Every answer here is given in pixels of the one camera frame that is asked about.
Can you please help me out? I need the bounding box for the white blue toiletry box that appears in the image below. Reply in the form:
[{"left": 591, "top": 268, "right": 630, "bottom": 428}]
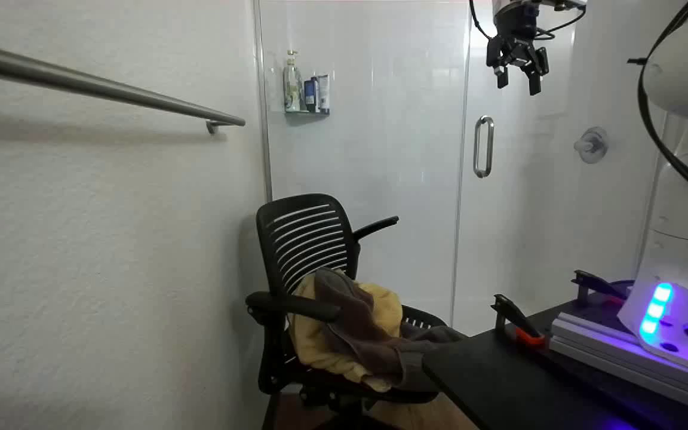
[{"left": 316, "top": 73, "right": 334, "bottom": 115}]

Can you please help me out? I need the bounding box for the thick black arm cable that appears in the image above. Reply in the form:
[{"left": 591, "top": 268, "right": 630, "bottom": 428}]
[{"left": 627, "top": 0, "right": 688, "bottom": 217}]

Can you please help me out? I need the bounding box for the round chrome shower valve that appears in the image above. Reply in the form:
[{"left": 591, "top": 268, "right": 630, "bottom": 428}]
[{"left": 572, "top": 124, "right": 611, "bottom": 167}]

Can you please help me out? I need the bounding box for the white cabinet door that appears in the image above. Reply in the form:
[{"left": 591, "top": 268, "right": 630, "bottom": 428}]
[{"left": 449, "top": 0, "right": 661, "bottom": 338}]

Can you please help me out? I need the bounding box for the fixed glass shower panel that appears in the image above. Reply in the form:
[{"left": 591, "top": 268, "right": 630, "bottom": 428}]
[{"left": 251, "top": 0, "right": 473, "bottom": 326}]

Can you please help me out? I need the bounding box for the grey metal towel bar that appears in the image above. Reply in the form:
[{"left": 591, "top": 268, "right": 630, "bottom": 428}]
[{"left": 0, "top": 37, "right": 249, "bottom": 136}]

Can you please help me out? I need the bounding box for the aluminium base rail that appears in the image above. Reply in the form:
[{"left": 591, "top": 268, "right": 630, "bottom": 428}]
[{"left": 548, "top": 308, "right": 688, "bottom": 423}]

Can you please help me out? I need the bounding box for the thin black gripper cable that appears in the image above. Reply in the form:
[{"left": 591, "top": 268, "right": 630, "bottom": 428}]
[{"left": 466, "top": 0, "right": 497, "bottom": 43}]

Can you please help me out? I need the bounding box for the black clamp with orange grip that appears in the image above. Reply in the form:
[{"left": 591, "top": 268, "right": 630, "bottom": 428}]
[{"left": 491, "top": 291, "right": 555, "bottom": 355}]

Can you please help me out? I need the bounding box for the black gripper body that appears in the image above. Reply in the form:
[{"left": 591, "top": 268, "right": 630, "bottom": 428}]
[{"left": 482, "top": 2, "right": 555, "bottom": 79}]

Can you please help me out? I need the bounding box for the brown cloth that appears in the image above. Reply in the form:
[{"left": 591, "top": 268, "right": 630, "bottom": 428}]
[{"left": 310, "top": 268, "right": 468, "bottom": 387}]

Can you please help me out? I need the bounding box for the small glass corner shelf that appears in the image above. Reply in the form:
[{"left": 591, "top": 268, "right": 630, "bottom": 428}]
[{"left": 283, "top": 107, "right": 334, "bottom": 124}]

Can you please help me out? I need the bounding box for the dark blue toiletry box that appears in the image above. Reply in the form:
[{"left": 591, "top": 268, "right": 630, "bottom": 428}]
[{"left": 301, "top": 75, "right": 320, "bottom": 115}]

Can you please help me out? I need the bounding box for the yellow towel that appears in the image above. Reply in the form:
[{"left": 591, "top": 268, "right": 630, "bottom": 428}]
[{"left": 286, "top": 271, "right": 407, "bottom": 395}]

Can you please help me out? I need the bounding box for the brushed metal door handle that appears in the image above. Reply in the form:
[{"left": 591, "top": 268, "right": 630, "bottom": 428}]
[{"left": 472, "top": 115, "right": 497, "bottom": 182}]

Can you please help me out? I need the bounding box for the black purple clamp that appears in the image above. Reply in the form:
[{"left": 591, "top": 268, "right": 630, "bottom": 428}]
[{"left": 568, "top": 268, "right": 638, "bottom": 311}]

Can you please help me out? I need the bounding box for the black mesh office chair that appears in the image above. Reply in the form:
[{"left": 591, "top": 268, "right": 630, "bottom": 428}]
[{"left": 243, "top": 192, "right": 473, "bottom": 430}]

